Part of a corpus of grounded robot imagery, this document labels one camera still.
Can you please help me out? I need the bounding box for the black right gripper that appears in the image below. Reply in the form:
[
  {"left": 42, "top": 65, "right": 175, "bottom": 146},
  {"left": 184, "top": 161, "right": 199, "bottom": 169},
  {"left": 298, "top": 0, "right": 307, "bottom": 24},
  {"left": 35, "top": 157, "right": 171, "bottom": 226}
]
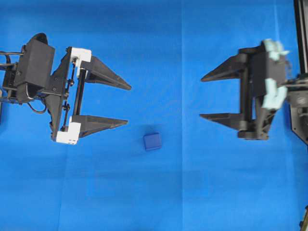
[{"left": 200, "top": 39, "right": 289, "bottom": 140}]

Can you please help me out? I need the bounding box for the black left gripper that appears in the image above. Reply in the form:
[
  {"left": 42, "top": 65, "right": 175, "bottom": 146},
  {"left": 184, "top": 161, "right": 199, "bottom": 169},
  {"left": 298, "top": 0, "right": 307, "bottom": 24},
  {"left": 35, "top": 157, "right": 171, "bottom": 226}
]
[{"left": 45, "top": 47, "right": 131, "bottom": 145}]

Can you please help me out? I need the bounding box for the blue cube block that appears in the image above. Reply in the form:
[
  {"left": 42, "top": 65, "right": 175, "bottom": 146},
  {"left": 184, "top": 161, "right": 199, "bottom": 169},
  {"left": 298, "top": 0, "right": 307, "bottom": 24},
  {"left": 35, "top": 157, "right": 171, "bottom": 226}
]
[{"left": 143, "top": 132, "right": 162, "bottom": 151}]

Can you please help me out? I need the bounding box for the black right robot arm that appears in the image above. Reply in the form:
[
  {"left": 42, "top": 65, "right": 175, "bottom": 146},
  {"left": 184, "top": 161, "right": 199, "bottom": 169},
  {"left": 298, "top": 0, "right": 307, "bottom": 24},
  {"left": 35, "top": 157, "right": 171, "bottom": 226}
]
[{"left": 200, "top": 39, "right": 308, "bottom": 142}]

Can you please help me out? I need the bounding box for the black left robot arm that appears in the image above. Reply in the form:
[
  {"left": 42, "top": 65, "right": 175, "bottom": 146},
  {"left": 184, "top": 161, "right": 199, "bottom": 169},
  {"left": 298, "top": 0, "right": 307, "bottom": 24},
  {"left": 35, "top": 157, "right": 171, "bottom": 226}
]
[{"left": 0, "top": 41, "right": 131, "bottom": 145}]

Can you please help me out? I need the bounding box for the black thin cable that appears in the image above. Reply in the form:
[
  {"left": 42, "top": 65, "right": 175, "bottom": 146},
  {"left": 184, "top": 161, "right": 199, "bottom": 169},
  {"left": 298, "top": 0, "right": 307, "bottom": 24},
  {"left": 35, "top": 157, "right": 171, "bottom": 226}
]
[{"left": 26, "top": 101, "right": 49, "bottom": 115}]

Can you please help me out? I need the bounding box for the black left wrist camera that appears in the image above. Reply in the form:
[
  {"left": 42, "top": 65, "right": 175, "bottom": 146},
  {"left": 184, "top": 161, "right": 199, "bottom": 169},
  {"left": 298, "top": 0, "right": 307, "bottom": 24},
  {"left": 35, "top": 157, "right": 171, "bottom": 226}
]
[{"left": 14, "top": 33, "right": 55, "bottom": 103}]

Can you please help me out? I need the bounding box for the black table edge rail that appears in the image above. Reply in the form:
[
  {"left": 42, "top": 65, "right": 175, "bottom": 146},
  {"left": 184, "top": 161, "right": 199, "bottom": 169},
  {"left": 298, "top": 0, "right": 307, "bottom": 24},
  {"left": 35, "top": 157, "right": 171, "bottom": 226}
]
[{"left": 294, "top": 0, "right": 308, "bottom": 74}]

